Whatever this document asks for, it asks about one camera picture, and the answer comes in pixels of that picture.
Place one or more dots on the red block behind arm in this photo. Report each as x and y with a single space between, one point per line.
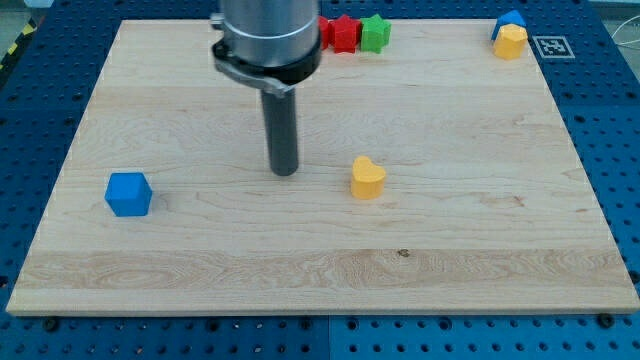
324 29

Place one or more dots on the blue cube block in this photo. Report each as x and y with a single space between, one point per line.
128 194

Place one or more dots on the wooden board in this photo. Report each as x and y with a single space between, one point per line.
486 208

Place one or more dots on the yellow heart block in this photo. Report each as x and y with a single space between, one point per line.
367 179

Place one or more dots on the red star block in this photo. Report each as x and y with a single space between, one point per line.
345 34

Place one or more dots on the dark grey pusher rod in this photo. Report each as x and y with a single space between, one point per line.
281 132

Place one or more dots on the green star block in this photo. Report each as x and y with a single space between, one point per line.
375 33

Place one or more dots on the white fiducial marker tag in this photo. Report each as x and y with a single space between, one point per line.
553 47

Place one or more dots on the blue pentagon block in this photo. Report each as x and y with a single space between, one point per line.
511 17

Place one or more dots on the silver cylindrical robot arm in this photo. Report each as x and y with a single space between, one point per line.
271 46

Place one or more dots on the yellow hexagon block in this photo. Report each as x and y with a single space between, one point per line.
510 42

